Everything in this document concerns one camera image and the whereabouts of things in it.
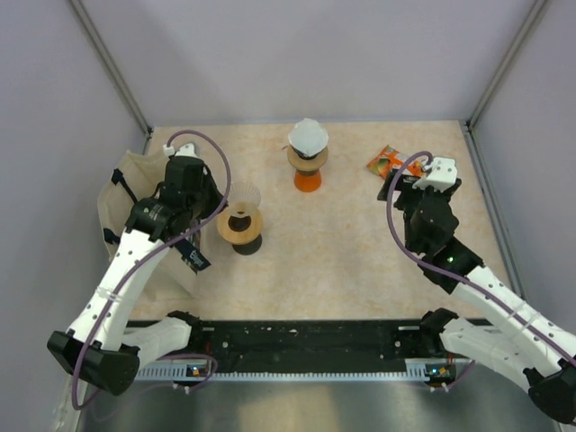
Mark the orange glass carafe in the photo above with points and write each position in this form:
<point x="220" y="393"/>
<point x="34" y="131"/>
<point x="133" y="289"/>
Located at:
<point x="307" y="181"/>

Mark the orange snack packet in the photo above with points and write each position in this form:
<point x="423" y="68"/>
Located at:
<point x="388" y="159"/>

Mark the beige canvas tote bag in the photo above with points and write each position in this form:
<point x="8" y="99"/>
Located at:
<point x="136" y="177"/>

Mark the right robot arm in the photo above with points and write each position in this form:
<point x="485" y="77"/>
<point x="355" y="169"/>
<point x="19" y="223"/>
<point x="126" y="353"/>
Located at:
<point x="527" y="348"/>

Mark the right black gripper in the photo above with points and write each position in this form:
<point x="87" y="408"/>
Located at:
<point x="405" y="186"/>

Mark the aluminium frame rail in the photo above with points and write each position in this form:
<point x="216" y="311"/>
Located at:
<point x="189" y="369"/>

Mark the dark glass carafe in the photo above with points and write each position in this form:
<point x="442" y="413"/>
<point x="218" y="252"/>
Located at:
<point x="249" y="248"/>

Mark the blue ribbed glass dripper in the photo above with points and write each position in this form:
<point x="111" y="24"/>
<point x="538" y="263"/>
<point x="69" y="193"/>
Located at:
<point x="304" y="156"/>

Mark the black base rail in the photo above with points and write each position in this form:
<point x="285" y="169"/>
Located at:
<point x="313" y="346"/>

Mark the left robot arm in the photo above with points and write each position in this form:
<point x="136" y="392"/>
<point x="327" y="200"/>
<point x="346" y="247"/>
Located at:
<point x="95" y="348"/>

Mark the clear ribbed glass dripper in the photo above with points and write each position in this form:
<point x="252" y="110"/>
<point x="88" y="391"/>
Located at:
<point x="244" y="199"/>

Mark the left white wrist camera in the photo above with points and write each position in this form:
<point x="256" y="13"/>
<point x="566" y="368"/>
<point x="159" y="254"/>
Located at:
<point x="188" y="150"/>

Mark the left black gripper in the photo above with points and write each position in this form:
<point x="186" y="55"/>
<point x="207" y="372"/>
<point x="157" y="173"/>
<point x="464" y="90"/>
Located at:
<point x="209" y="181"/>

